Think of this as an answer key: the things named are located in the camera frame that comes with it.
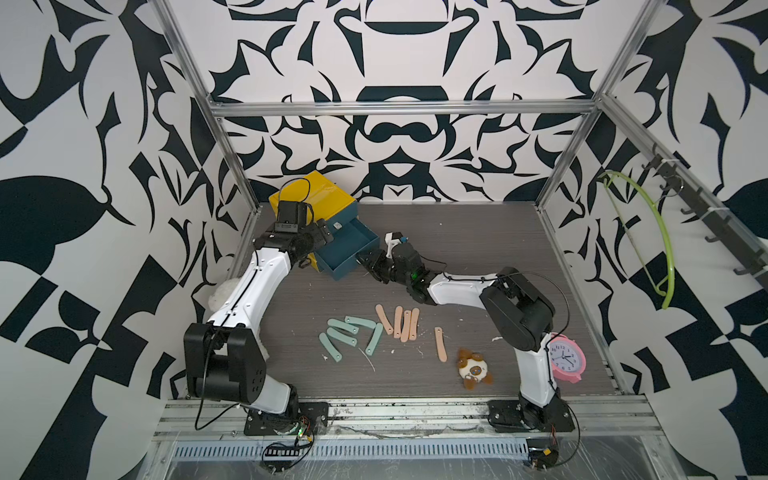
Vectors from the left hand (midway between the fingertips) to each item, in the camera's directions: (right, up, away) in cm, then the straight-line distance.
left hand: (312, 232), depth 86 cm
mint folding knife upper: (+8, -28, +3) cm, 29 cm away
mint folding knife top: (+13, -27, +4) cm, 30 cm away
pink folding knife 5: (+36, -32, -1) cm, 48 cm away
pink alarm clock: (+69, -34, -5) cm, 77 cm away
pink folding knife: (+20, -26, +3) cm, 33 cm away
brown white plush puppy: (+43, -36, -7) cm, 57 cm away
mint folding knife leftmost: (+6, -33, -2) cm, 34 cm away
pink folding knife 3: (+27, -28, +3) cm, 38 cm away
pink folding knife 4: (+30, -25, +5) cm, 39 cm away
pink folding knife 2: (+25, -26, +3) cm, 36 cm away
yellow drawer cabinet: (+2, +10, +5) cm, 12 cm away
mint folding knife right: (+18, -30, +1) cm, 35 cm away
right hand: (+12, -6, +2) cm, 14 cm away
